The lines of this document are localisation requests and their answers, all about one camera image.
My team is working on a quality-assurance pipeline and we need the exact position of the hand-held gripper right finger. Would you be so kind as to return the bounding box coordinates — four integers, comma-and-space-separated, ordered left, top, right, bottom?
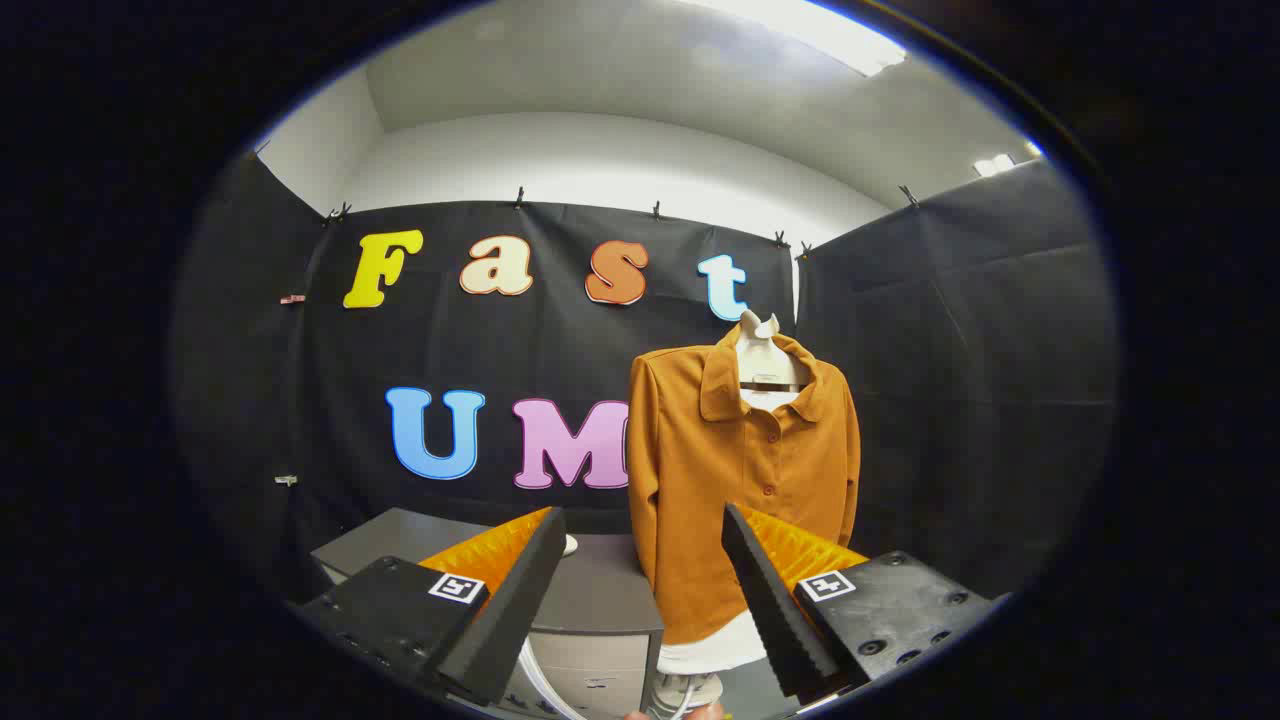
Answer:
720, 502, 997, 701

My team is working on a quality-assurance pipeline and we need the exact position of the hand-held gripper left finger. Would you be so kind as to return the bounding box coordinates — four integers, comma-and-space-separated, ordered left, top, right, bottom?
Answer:
290, 505, 568, 707

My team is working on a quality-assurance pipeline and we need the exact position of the white garment steamer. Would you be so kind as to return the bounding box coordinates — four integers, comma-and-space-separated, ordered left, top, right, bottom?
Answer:
517, 535, 725, 720

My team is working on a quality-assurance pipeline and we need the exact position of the orange button shirt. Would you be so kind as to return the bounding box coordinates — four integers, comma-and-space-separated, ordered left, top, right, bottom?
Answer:
627, 328, 862, 646

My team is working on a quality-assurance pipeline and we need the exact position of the white cloth under shirt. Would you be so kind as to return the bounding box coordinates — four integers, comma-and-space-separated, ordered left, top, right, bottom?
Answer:
657, 608, 769, 677

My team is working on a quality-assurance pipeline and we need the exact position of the grey cabinet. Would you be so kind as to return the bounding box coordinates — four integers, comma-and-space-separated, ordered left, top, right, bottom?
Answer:
310, 507, 666, 720

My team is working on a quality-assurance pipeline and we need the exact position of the white plastic hanger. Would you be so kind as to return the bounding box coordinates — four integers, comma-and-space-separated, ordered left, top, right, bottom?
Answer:
735, 310, 816, 411

